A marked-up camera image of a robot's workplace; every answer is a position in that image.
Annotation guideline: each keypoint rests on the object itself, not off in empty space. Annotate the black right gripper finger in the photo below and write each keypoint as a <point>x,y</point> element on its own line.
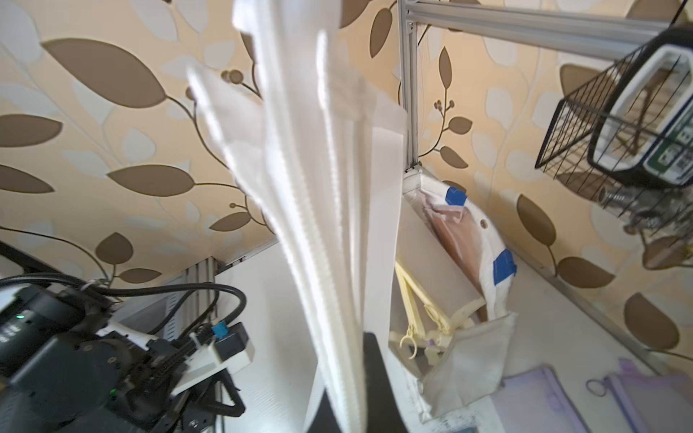
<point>383,415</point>

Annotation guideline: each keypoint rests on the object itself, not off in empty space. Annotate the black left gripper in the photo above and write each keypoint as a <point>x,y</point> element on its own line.
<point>72,380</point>

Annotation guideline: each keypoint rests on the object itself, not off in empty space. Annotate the pink mesh pouch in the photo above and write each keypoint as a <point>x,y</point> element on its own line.
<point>456,231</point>

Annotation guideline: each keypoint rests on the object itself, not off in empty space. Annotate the white mesh pouch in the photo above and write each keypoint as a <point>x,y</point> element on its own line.
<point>304,154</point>

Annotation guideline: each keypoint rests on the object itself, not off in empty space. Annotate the white Doraemon canvas bag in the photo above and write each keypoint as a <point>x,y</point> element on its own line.
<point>471,367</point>

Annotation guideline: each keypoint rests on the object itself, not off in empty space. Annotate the purple mesh pouch near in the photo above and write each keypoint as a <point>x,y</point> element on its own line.
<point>535,401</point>

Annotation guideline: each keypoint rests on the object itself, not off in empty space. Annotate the purple mesh pouch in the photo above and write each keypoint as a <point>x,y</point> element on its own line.
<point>649,403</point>
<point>535,401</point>

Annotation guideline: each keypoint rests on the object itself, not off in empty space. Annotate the purple mesh pouch far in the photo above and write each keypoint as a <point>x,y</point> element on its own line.
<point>649,403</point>

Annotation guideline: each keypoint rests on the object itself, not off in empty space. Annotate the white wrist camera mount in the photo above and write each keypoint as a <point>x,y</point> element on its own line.
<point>231,354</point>

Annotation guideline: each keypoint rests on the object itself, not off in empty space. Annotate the black wire basket back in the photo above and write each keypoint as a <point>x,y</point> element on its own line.
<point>621,136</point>

